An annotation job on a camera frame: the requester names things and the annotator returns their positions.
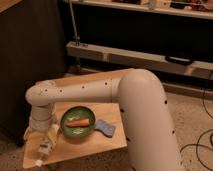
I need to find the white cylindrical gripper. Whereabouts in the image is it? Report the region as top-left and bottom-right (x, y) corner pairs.
(29, 105), (59, 143)

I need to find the white bottle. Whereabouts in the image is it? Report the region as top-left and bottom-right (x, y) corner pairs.
(34, 133), (59, 168)

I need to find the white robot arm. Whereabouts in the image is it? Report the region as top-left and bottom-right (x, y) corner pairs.
(26, 69), (184, 171)

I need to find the metal stand pole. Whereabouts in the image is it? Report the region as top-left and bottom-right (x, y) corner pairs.
(69, 0), (81, 69)

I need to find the wooden folding table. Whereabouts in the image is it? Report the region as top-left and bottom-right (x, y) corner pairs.
(23, 69), (130, 169)

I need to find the green bowl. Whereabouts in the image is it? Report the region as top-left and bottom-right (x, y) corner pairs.
(60, 106), (96, 139)

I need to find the orange carrot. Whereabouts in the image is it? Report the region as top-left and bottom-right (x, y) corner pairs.
(66, 118), (90, 128)

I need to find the blue sponge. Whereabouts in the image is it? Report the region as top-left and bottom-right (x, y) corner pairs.
(95, 120), (116, 137)

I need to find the dark cabinet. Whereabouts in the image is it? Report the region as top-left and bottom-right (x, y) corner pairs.
(0, 0), (66, 146)

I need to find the long wooden shelf beam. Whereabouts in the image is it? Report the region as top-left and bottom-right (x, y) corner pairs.
(66, 41), (213, 78)

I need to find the black floor cable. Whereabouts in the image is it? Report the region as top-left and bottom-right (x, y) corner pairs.
(177, 71), (213, 171)

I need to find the black handle on shelf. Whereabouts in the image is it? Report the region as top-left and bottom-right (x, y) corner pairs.
(165, 56), (194, 66)

